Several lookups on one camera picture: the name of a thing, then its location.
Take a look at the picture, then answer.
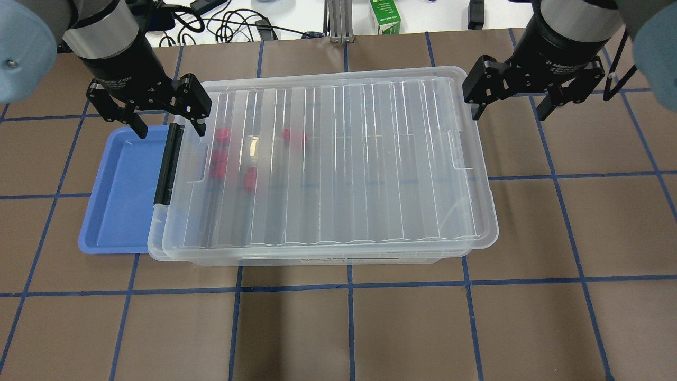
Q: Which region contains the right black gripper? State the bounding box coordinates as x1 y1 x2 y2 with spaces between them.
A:
463 21 605 121

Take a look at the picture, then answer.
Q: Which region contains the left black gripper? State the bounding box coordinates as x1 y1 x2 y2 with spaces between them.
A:
81 32 212 139

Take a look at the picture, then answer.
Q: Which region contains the clear plastic box lid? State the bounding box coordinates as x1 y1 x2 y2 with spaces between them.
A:
162 66 500 262

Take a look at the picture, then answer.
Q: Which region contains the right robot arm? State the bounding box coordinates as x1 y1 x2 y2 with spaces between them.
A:
462 1 675 121

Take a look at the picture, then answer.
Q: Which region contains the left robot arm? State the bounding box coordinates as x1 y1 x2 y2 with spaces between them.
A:
1 1 212 138

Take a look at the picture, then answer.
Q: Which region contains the blue plastic tray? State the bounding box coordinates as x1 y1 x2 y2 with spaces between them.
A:
78 125 168 254

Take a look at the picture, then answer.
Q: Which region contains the clear plastic storage box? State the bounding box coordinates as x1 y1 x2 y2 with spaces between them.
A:
147 79 492 266

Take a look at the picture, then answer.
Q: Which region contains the green white carton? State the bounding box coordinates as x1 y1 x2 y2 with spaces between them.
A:
368 0 402 35

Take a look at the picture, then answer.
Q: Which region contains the black box latch handle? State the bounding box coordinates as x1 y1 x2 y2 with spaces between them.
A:
154 123 185 205

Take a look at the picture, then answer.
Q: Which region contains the aluminium frame post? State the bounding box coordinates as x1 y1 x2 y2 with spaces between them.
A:
324 0 354 43

